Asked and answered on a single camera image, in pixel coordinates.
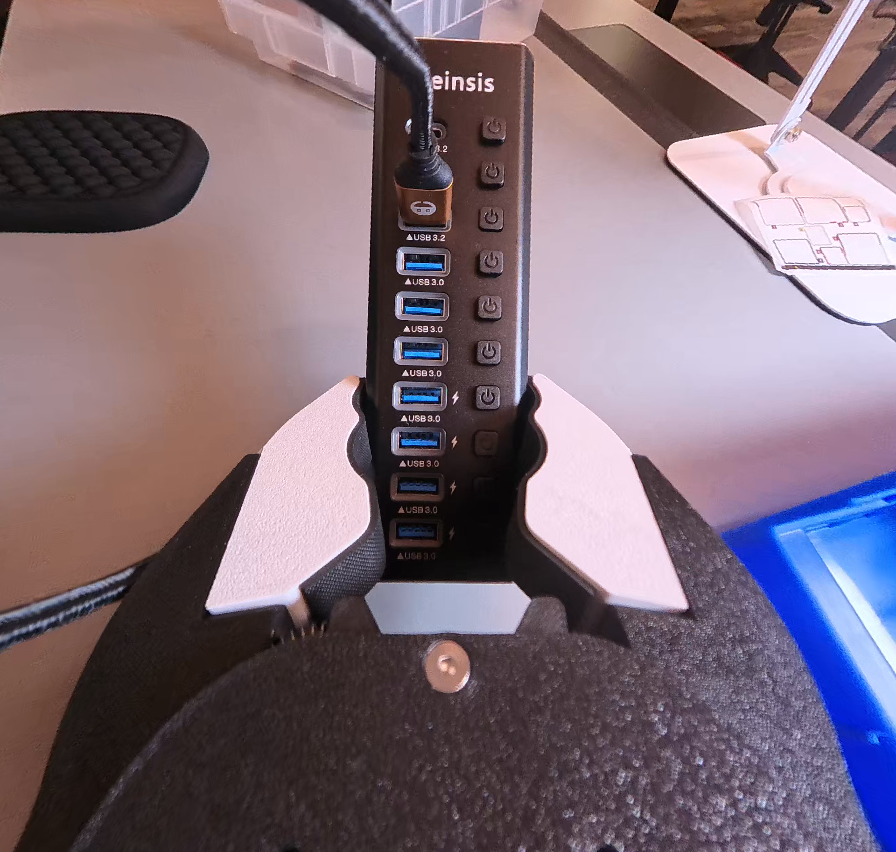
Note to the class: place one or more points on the black usb hub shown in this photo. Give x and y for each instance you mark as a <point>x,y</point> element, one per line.
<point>462,348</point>

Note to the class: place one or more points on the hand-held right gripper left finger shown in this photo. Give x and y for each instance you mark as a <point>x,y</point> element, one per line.
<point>294,509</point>

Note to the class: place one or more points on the black mesh chair pad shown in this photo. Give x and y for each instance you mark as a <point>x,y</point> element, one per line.
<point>91,166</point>

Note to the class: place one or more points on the white stand with printed tags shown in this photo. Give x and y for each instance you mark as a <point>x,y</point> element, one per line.
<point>721,166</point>

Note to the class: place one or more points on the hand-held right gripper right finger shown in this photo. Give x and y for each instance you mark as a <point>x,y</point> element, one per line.
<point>595,509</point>

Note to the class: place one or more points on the blue plastic bin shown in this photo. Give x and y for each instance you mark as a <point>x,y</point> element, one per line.
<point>770,572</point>

